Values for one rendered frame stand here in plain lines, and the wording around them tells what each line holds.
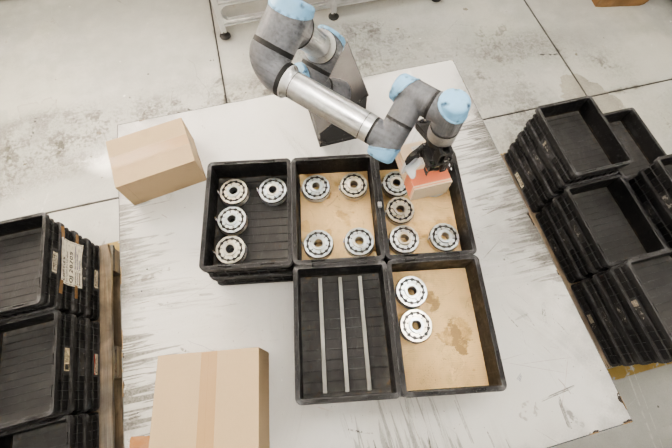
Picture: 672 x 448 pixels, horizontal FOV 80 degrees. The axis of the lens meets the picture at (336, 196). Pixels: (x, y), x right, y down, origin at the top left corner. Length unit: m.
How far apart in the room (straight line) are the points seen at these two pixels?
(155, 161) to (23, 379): 1.07
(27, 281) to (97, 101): 1.46
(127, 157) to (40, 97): 1.79
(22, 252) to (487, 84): 2.83
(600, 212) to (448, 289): 1.13
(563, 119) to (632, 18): 1.77
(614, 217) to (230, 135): 1.87
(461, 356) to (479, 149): 0.88
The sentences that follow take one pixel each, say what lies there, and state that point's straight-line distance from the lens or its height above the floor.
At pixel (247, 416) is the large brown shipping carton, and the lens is 1.31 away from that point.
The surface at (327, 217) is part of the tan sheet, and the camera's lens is 1.47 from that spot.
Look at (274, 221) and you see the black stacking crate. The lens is 1.48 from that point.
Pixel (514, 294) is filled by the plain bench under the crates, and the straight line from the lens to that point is 1.65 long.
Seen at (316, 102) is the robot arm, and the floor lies 1.36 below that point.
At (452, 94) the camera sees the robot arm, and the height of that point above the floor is 1.45.
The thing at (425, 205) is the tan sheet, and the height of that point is 0.83.
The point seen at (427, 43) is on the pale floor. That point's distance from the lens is 3.24.
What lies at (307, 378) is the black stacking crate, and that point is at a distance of 1.36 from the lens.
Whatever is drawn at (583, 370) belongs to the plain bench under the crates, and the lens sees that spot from 1.71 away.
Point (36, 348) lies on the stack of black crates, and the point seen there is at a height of 0.38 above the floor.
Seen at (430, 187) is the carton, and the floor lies 1.11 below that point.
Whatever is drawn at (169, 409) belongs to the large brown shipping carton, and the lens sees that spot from 1.37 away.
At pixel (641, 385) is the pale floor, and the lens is 2.66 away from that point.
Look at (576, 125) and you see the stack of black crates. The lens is 2.42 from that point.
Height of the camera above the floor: 2.19
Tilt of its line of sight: 64 degrees down
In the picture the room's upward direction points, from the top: straight up
